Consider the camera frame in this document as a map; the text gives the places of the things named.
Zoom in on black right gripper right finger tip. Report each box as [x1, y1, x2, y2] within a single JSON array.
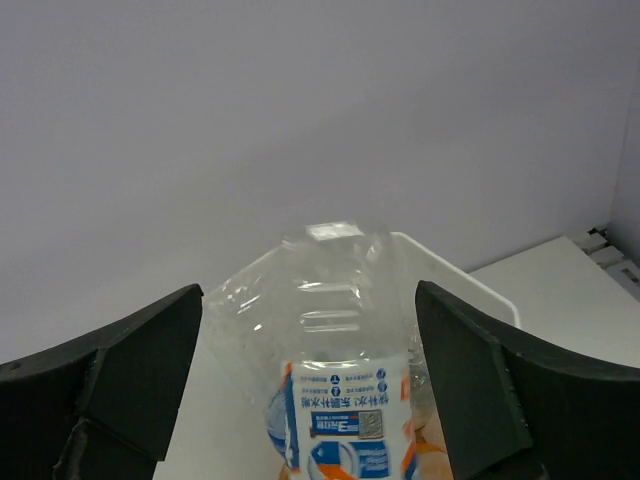
[[415, 281, 639, 479]]

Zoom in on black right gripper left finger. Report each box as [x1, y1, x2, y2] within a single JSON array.
[[1, 284, 203, 479]]

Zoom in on clear bottle orange-blue label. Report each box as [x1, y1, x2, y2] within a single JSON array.
[[205, 221, 452, 479]]

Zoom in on white translucent plastic bin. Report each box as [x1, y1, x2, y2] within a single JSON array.
[[234, 230, 521, 351]]

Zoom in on aluminium rail frame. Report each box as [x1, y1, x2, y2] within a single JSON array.
[[570, 227, 639, 296]]

